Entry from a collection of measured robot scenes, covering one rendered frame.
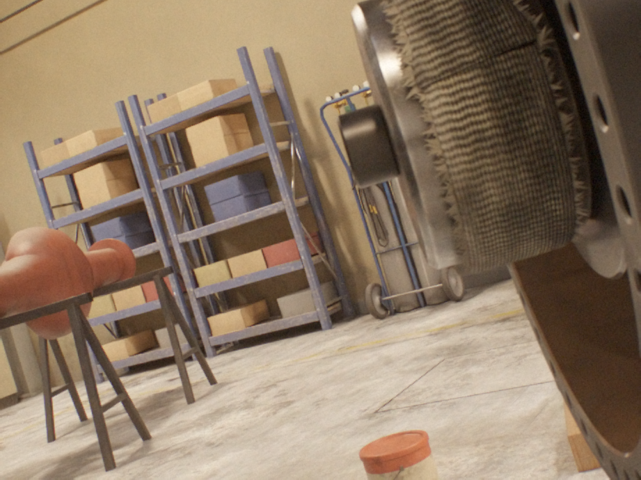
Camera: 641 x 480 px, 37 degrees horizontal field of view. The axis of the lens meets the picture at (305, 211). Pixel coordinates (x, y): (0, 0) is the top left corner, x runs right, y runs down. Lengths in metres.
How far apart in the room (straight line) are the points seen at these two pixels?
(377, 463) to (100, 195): 5.85
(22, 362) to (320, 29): 4.35
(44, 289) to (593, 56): 4.86
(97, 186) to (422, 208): 7.69
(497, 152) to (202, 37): 7.48
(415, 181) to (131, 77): 7.92
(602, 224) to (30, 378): 9.14
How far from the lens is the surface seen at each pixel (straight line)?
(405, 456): 2.49
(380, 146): 0.47
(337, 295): 7.37
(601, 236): 0.48
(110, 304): 8.23
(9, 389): 9.11
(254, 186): 7.40
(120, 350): 8.30
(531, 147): 0.42
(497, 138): 0.41
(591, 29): 0.29
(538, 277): 0.64
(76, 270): 5.34
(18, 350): 9.48
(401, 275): 6.65
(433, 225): 0.43
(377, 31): 0.44
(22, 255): 5.21
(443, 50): 0.42
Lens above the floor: 0.82
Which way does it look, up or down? level
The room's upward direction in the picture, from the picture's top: 17 degrees counter-clockwise
